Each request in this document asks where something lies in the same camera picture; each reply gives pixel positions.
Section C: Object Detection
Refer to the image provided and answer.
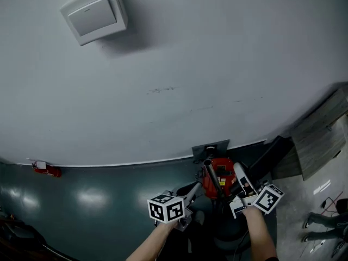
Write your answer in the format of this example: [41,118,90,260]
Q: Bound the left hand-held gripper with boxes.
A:
[147,182,204,232]

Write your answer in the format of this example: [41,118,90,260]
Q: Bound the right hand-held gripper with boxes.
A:
[229,161,285,219]

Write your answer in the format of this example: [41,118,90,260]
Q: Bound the silver metal vacuum tube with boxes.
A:
[203,158,228,200]

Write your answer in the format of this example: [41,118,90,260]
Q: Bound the person's left forearm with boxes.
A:
[125,218,182,261]

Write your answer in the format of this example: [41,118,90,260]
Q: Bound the person's right forearm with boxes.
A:
[241,205,278,261]

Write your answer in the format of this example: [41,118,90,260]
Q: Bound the red vacuum cleaner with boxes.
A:
[201,157,252,250]

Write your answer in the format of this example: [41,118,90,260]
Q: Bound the black flat panel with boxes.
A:
[247,135,295,181]

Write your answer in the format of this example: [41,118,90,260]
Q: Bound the grey wooden cabinet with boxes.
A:
[271,85,348,181]

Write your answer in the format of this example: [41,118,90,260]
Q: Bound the red fire extinguisher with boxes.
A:
[31,160,63,178]

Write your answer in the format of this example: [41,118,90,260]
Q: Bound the black furniture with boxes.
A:
[0,210,74,261]

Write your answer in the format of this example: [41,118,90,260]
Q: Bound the grey wall plate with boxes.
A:
[191,139,231,161]

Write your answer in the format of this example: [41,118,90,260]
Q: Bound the white wall-mounted hood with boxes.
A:
[59,0,129,47]

